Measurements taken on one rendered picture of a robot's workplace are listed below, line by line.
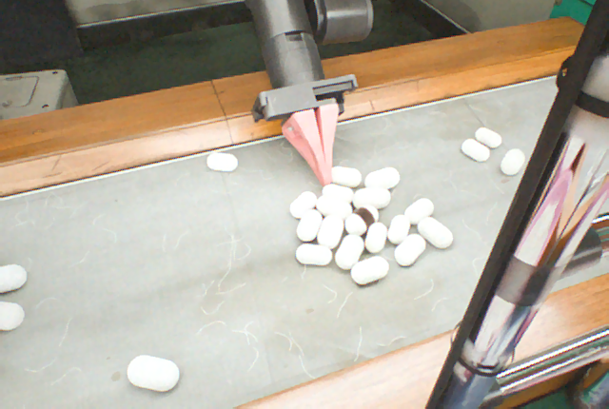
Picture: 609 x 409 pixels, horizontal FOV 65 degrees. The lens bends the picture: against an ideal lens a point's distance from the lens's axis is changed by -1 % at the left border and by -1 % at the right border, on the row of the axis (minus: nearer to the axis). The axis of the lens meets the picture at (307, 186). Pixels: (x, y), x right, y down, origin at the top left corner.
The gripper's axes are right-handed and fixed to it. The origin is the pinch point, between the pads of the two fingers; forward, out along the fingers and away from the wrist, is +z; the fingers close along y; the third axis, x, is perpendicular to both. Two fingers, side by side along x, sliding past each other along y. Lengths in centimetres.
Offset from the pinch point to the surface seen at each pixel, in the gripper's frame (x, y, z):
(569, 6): 13, 52, -18
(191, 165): 7.3, -12.4, -5.5
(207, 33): 185, 19, -99
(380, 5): 185, 115, -100
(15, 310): -3.6, -29.1, 4.6
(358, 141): 5.6, 6.9, -3.6
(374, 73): 9.8, 13.5, -12.5
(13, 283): -1.1, -29.6, 2.4
